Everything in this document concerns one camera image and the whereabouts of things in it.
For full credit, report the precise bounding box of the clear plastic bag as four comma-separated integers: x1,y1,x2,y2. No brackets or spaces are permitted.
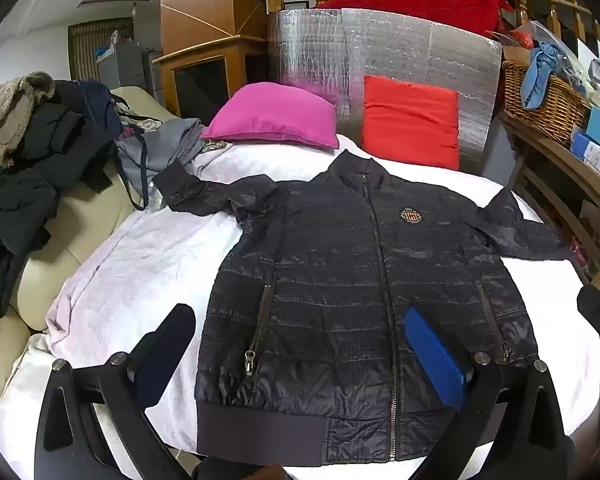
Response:
144,185,168,213

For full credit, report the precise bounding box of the grey cloth bag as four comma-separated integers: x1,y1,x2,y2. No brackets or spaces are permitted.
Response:
115,117,206,211

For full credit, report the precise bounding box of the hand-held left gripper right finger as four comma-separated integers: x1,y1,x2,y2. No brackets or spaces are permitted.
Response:
402,306,566,480

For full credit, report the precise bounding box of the white patterned box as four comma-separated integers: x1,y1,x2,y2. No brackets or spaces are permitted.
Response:
570,132,600,186

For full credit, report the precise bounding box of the fur-trimmed beige coat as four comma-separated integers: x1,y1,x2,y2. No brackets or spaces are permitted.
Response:
0,72,56,168

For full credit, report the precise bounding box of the blue cloth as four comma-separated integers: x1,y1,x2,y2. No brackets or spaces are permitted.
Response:
522,40,588,110

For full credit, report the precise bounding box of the floral patterned cloth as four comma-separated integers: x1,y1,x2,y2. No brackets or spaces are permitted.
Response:
117,110,163,136

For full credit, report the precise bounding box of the wooden bench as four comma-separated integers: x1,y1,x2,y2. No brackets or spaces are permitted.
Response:
497,110,600,291

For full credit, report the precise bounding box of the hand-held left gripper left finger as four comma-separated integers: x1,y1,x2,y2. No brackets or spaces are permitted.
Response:
34,303,197,480

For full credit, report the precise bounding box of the wooden cabinet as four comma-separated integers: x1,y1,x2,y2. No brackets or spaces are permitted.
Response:
152,0,281,121

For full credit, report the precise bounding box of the beige sofa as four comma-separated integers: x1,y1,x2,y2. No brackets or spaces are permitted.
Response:
0,85,181,411

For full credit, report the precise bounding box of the pink pillow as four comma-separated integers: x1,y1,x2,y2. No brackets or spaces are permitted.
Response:
200,81,341,150

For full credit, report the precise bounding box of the red pillow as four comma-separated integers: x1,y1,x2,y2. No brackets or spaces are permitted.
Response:
361,75,462,171

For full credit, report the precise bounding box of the red blanket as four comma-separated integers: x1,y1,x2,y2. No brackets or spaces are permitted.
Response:
325,0,513,38

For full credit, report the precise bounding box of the silver foil insulation mat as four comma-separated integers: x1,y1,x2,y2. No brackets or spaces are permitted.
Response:
266,7,503,176

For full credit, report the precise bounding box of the black quilted jacket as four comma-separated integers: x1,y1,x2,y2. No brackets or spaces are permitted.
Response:
152,150,581,463

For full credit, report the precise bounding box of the white bedspread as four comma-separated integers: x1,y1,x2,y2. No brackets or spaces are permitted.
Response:
0,130,600,480

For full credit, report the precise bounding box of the wicker basket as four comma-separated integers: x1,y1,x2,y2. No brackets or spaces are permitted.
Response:
501,60,592,133

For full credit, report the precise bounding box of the grey metal cabinet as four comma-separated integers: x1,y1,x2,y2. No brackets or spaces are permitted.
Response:
97,40,163,106

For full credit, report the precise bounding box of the pile of dark clothes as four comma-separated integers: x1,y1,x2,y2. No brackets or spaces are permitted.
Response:
0,80,123,318

